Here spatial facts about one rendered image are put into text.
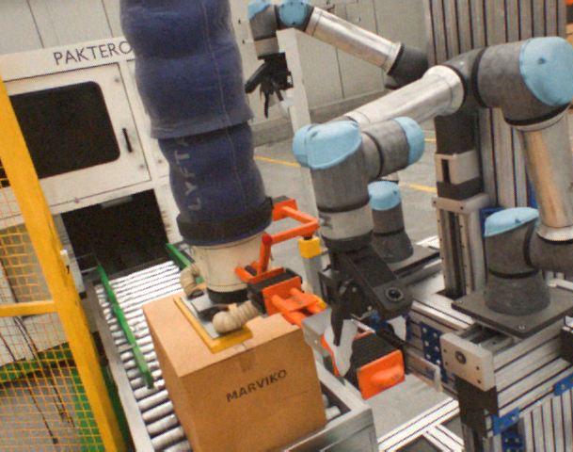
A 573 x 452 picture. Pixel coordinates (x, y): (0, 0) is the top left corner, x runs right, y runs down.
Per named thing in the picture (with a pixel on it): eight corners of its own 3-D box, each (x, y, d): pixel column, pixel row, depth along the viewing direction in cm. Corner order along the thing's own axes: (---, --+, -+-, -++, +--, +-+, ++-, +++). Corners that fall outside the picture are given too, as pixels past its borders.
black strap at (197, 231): (169, 227, 138) (165, 212, 137) (253, 201, 147) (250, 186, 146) (195, 249, 119) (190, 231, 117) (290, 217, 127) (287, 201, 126)
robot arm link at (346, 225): (380, 201, 76) (329, 217, 73) (385, 232, 77) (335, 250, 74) (352, 193, 82) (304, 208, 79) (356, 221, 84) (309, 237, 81)
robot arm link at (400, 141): (371, 115, 89) (321, 131, 83) (427, 112, 80) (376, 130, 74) (377, 162, 91) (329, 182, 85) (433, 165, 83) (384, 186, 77)
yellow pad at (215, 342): (174, 303, 149) (169, 287, 148) (209, 291, 153) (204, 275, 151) (212, 355, 120) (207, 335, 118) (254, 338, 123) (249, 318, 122)
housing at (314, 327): (303, 342, 98) (298, 319, 96) (336, 329, 100) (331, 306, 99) (322, 359, 92) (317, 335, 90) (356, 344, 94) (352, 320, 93)
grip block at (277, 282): (249, 304, 117) (244, 279, 115) (291, 288, 120) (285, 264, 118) (265, 318, 109) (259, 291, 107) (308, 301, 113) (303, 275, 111)
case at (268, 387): (167, 395, 216) (140, 304, 204) (262, 356, 230) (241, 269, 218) (212, 494, 163) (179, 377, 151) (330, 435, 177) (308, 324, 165)
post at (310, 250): (337, 441, 255) (296, 238, 224) (349, 435, 257) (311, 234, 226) (344, 449, 249) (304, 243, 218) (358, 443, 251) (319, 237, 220)
